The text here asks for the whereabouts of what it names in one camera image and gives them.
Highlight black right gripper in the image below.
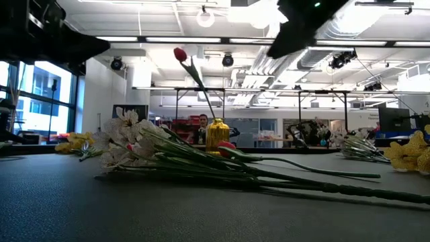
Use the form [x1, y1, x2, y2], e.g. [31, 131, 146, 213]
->
[267, 0, 350, 60]

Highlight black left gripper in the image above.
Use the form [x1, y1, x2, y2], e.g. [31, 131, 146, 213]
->
[26, 0, 111, 65]

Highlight white flower bunch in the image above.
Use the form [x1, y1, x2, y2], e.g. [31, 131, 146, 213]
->
[331, 128, 392, 165]
[92, 106, 430, 205]

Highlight yellow flower bunch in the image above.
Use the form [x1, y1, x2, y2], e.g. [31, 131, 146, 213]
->
[54, 131, 101, 162]
[382, 124, 430, 174]

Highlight amber glass vase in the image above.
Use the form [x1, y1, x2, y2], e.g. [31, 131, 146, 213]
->
[205, 117, 230, 156]

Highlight black pole stand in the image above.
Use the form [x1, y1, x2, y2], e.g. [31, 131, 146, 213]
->
[48, 79, 58, 142]

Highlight black spotlight cluster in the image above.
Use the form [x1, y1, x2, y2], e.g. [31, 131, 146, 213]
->
[363, 81, 383, 92]
[328, 49, 357, 70]

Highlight large window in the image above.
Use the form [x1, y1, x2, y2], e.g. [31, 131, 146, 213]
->
[0, 60, 79, 135]

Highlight thin tripod stand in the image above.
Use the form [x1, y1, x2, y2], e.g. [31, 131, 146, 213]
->
[96, 113, 105, 145]

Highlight black monitor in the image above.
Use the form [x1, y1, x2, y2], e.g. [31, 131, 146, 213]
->
[378, 106, 411, 133]
[112, 104, 149, 129]

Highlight black background robot arms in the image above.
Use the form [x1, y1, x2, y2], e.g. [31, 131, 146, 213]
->
[286, 119, 332, 149]

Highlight black rig light bar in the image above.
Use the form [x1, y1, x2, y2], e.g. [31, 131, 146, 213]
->
[95, 35, 430, 48]

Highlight person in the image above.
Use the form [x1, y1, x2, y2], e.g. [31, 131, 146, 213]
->
[191, 114, 211, 145]

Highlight red storage bins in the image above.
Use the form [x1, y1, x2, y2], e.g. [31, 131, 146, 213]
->
[171, 115, 202, 142]

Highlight blue storage bins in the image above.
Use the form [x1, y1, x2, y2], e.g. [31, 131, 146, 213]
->
[375, 130, 430, 139]

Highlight black table mat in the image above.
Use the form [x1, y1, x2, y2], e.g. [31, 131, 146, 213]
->
[0, 153, 430, 242]

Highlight black metal frame rig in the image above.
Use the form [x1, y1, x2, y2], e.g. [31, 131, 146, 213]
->
[132, 86, 430, 142]

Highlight silver ventilation duct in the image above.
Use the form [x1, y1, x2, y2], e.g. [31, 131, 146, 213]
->
[315, 0, 430, 40]

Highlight white ring lamp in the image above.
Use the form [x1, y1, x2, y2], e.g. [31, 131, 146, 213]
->
[196, 9, 216, 28]

